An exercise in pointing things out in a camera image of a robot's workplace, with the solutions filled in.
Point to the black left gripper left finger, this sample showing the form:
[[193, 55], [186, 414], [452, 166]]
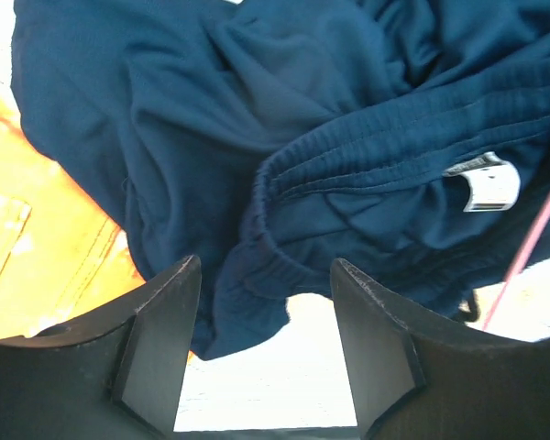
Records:
[[115, 372]]

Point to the white garment label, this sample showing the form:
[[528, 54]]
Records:
[[494, 184]]

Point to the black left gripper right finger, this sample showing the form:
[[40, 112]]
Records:
[[414, 374]]

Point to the navy blue shorts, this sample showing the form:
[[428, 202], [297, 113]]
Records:
[[270, 138]]

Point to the orange white patterned shorts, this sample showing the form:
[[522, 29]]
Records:
[[61, 255]]

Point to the pink wire hanger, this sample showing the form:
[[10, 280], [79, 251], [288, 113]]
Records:
[[521, 258]]

